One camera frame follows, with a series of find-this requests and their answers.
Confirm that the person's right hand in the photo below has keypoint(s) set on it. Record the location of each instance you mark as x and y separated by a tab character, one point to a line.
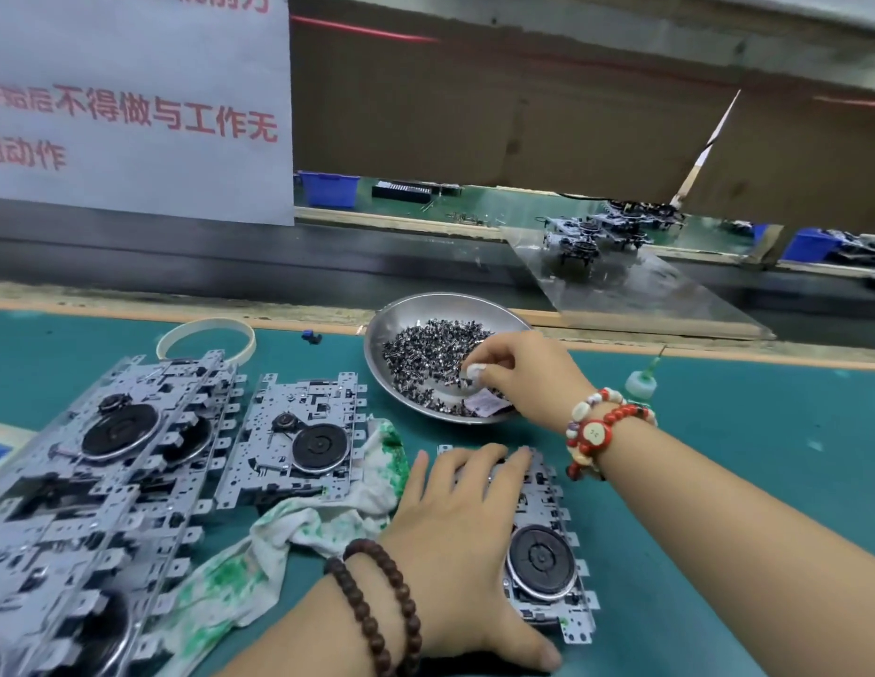
536	376

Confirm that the person's left hand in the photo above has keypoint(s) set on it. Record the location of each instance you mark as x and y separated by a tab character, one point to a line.
459	557

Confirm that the green glue squeeze bottle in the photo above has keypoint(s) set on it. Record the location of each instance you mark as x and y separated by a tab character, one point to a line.
641	383

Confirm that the pile of small metal parts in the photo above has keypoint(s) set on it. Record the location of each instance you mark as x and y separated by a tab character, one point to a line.
424	359

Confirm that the round metal bowl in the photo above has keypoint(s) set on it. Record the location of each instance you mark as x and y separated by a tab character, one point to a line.
403	310

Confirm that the finished mechanisms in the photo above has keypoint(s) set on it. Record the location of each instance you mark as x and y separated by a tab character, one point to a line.
600	232

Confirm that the black conveyor belt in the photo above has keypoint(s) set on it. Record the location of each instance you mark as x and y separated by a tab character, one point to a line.
198	261

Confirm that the person's right forearm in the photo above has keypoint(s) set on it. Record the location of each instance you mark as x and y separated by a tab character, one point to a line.
748	557

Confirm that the clear plastic sheet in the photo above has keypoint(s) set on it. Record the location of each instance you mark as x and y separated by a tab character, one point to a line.
649	296

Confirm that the white green-stained cloth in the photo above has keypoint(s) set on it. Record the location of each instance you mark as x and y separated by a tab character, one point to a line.
254	564

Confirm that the small blue cap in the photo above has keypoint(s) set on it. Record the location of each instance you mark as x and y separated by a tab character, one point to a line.
312	335

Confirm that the black flat box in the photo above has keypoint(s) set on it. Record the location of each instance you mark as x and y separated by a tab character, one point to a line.
403	192

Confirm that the brown cardboard panel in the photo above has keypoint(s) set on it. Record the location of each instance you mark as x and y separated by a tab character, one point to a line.
522	127

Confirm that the blue plastic bin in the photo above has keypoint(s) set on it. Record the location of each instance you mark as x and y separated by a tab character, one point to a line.
811	247
329	190

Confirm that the white paper sign red text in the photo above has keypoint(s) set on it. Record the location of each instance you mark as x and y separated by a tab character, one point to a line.
128	162

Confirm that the white blue power strip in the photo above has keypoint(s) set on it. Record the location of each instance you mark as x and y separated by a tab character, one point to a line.
3	447

